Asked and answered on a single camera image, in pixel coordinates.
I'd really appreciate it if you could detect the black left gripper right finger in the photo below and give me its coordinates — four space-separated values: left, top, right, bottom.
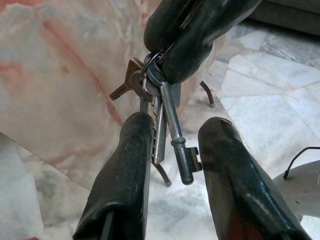
198 117 313 240

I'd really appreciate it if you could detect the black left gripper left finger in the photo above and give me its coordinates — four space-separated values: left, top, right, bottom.
72 111 155 240

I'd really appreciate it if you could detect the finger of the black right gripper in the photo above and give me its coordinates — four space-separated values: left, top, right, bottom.
144 0 195 55
162 0 262 85

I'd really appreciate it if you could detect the metal key bunch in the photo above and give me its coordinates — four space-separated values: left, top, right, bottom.
109 51 203 186

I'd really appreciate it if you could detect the brown curved table leg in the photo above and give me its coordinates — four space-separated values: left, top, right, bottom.
199 80 216 108
156 162 173 187

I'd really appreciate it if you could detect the silver robot left leg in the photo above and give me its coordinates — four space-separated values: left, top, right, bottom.
271 159 320 221

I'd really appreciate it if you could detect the black low TV console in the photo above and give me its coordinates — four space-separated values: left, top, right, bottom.
246 0 320 36

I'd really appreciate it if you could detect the pink marble table board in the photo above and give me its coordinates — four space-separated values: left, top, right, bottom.
0 0 226 192

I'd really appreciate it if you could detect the thin black cable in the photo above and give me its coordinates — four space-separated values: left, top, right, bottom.
282 146 320 181

